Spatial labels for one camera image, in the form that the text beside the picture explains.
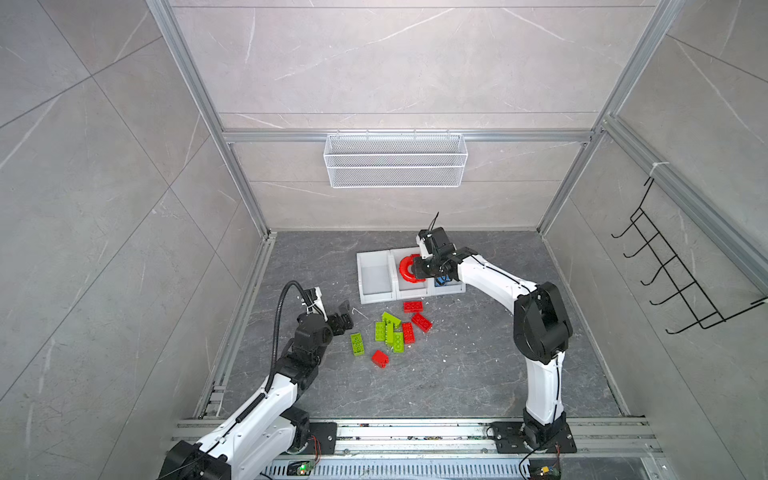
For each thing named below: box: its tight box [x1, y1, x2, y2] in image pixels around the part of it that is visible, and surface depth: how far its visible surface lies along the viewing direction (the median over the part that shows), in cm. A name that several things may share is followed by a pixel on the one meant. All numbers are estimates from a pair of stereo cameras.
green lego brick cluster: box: [375, 312, 405, 353], surface depth 92 cm
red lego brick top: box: [403, 301, 423, 313], surface depth 98 cm
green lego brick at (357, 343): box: [350, 332, 365, 356], surface depth 90 cm
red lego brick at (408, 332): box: [402, 322, 415, 344], surface depth 92 cm
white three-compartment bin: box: [356, 247, 467, 305], surface depth 102 cm
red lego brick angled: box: [411, 312, 433, 333], surface depth 95 cm
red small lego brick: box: [371, 350, 389, 369], surface depth 87 cm
